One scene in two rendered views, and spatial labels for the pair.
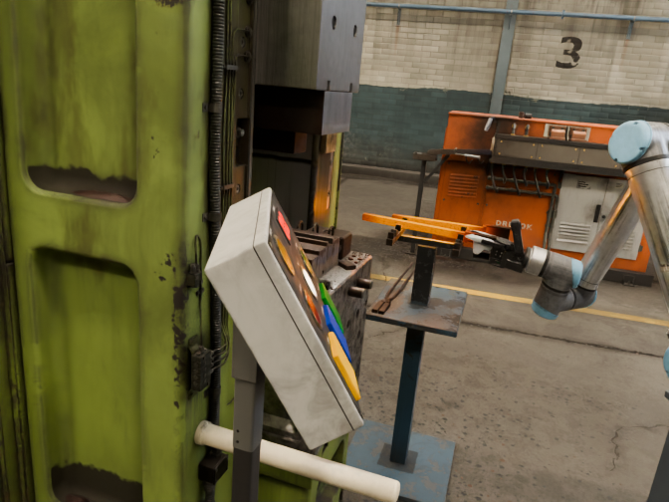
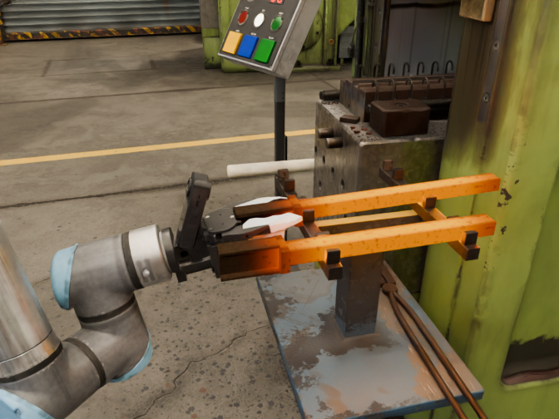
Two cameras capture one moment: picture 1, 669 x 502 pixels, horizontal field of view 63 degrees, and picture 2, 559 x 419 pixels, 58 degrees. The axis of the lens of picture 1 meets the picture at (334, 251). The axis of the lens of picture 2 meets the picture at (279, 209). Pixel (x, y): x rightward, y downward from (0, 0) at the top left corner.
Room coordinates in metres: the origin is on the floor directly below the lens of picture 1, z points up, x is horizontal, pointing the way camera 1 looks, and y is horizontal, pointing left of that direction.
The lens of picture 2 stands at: (2.39, -0.82, 1.31)
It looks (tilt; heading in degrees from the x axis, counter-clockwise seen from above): 27 degrees down; 150
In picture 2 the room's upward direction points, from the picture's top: straight up
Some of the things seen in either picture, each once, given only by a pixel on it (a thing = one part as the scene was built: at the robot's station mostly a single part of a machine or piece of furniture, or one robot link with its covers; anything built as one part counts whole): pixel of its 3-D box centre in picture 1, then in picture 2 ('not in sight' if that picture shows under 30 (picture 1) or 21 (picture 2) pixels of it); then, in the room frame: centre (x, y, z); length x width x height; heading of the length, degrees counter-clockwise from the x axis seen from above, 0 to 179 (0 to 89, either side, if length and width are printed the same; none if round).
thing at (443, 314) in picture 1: (419, 304); (353, 328); (1.81, -0.32, 0.66); 0.40 x 0.30 x 0.02; 164
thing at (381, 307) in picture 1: (399, 284); (433, 357); (1.95, -0.26, 0.68); 0.60 x 0.04 x 0.01; 161
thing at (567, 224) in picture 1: (530, 186); not in sight; (5.01, -1.74, 0.65); 2.10 x 1.12 x 1.30; 77
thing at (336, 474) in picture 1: (296, 461); (289, 166); (0.97, 0.04, 0.62); 0.44 x 0.05 x 0.05; 72
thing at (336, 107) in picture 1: (258, 105); not in sight; (1.39, 0.22, 1.32); 0.42 x 0.20 x 0.10; 72
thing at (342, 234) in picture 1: (328, 242); (399, 117); (1.51, 0.02, 0.95); 0.12 x 0.08 x 0.06; 72
